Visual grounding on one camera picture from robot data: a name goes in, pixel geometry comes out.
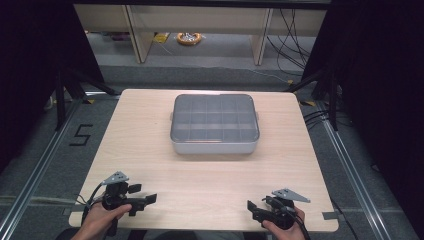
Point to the black curtain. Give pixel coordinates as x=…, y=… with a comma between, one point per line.
x=383, y=83
x=30, y=66

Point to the aluminium floor rail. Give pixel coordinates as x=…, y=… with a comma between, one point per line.
x=36, y=166
x=353, y=173

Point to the person's right hand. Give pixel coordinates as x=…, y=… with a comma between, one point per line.
x=290, y=231

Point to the grey compartment storage box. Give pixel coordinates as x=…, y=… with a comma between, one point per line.
x=213, y=116

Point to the black metal stand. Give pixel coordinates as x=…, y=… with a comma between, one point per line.
x=333, y=100
x=60, y=100

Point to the yellow flat object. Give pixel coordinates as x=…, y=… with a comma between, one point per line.
x=161, y=37

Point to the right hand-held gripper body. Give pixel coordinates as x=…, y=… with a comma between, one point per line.
x=278, y=213

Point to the yellow floor tape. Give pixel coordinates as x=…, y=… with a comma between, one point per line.
x=307, y=103
x=89, y=101

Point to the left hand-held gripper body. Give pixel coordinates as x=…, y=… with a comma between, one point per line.
x=116, y=198

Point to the grey tape strip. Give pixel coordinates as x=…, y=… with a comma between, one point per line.
x=71, y=210
x=330, y=215

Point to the person's left hand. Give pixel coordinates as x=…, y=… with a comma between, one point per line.
x=100, y=218

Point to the white compartment storage box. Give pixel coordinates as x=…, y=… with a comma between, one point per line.
x=213, y=148

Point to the beige wooden cabinet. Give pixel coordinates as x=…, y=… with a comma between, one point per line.
x=200, y=20

